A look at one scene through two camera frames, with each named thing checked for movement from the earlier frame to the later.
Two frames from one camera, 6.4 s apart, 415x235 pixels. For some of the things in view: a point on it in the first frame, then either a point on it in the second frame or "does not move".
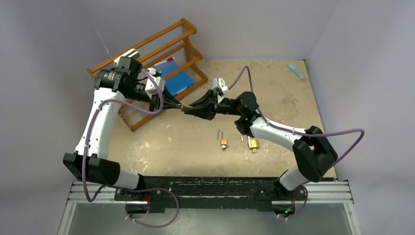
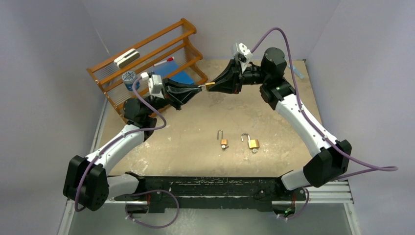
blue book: (177, 83) does not move
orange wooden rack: (170, 67) does not move
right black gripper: (205, 107) -> (230, 81)
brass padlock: (253, 143) does not move
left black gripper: (169, 101) -> (181, 93)
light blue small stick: (296, 71) does not move
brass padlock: (185, 107) -> (204, 86)
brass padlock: (223, 141) does not move
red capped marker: (169, 59) does not move
